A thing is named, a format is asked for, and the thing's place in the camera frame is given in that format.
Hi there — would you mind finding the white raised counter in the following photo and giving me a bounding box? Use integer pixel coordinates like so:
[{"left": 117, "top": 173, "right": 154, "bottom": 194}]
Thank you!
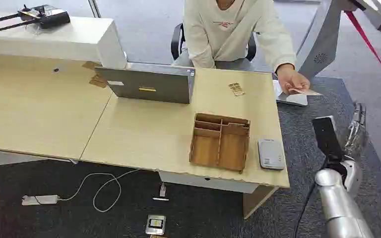
[{"left": 0, "top": 10, "right": 127, "bottom": 69}]

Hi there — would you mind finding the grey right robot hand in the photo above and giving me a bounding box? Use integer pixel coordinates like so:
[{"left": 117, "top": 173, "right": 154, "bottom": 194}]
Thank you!
[{"left": 343, "top": 103, "right": 369, "bottom": 159}]

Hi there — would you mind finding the grey laptop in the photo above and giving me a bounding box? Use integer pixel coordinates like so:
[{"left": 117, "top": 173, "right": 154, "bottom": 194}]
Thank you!
[{"left": 95, "top": 62, "right": 196, "bottom": 105}]

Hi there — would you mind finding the white cable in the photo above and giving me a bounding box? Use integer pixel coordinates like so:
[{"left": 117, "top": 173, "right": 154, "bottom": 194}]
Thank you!
[{"left": 58, "top": 168, "right": 141, "bottom": 213}]

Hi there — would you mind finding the grey card reader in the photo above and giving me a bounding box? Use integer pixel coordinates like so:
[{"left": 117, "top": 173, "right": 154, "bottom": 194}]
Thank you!
[{"left": 257, "top": 138, "right": 286, "bottom": 171}]

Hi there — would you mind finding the black router with antennas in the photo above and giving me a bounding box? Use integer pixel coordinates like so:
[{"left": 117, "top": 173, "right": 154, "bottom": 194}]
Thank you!
[{"left": 0, "top": 4, "right": 71, "bottom": 32}]

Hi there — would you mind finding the white power strip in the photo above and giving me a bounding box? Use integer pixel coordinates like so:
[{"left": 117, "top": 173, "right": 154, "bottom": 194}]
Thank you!
[{"left": 21, "top": 194, "right": 61, "bottom": 206}]

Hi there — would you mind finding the white desk underframe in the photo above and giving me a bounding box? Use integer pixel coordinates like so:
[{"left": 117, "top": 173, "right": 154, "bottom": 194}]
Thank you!
[{"left": 158, "top": 171, "right": 260, "bottom": 194}]

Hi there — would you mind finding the pale card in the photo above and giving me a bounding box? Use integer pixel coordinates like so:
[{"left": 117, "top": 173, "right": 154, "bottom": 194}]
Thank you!
[{"left": 289, "top": 88, "right": 322, "bottom": 97}]

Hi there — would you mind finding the grey kiosk stand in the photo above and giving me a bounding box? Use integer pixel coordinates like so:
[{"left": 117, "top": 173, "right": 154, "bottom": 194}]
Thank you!
[{"left": 295, "top": 0, "right": 381, "bottom": 80}]

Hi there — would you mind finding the person's left hand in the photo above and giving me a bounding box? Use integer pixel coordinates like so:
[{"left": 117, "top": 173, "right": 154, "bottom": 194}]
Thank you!
[{"left": 276, "top": 63, "right": 311, "bottom": 96}]

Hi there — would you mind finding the wooden card box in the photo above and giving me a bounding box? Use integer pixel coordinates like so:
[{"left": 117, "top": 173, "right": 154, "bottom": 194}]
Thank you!
[{"left": 189, "top": 113, "right": 251, "bottom": 174}]

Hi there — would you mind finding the wooden desk leg panel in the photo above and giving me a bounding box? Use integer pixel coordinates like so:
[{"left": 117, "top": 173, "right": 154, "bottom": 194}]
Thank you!
[{"left": 242, "top": 185, "right": 279, "bottom": 220}]

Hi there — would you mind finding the red strap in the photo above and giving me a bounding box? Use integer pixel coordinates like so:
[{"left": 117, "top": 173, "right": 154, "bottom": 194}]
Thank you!
[{"left": 344, "top": 10, "right": 381, "bottom": 93}]

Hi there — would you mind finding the small white bracket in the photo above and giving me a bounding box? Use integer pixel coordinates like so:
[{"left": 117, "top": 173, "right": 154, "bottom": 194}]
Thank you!
[{"left": 152, "top": 182, "right": 170, "bottom": 202}]

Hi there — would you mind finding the metal floor socket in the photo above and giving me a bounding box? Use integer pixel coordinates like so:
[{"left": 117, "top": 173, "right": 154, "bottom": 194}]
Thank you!
[{"left": 145, "top": 214, "right": 167, "bottom": 236}]

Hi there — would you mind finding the person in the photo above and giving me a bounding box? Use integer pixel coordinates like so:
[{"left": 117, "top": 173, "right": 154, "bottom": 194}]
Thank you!
[{"left": 172, "top": 0, "right": 297, "bottom": 74}]

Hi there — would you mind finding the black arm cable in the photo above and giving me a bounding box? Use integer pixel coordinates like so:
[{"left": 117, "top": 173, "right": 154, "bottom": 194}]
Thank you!
[{"left": 293, "top": 157, "right": 329, "bottom": 238}]

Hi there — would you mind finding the white flat device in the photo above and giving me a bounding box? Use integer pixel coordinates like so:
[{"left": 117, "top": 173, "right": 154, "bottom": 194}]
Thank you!
[{"left": 272, "top": 79, "right": 309, "bottom": 108}]

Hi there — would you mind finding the black office chair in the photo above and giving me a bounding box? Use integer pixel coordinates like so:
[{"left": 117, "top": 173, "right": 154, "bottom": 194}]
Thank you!
[{"left": 171, "top": 23, "right": 257, "bottom": 62}]

